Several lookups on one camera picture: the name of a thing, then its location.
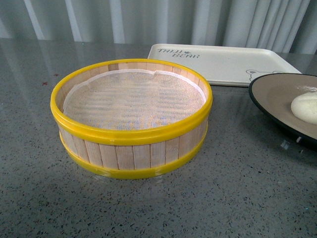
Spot grey pleated curtain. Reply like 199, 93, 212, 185
0, 0, 317, 54

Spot brown plate with black rim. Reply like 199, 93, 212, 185
249, 73, 317, 150

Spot white steamer liner cloth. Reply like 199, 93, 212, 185
63, 69, 206, 130

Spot yellow rimmed bamboo steamer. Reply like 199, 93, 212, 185
50, 59, 212, 179

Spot white bear print tray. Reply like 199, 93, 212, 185
148, 44, 300, 87

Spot white steamed bun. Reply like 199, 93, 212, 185
291, 92, 317, 125

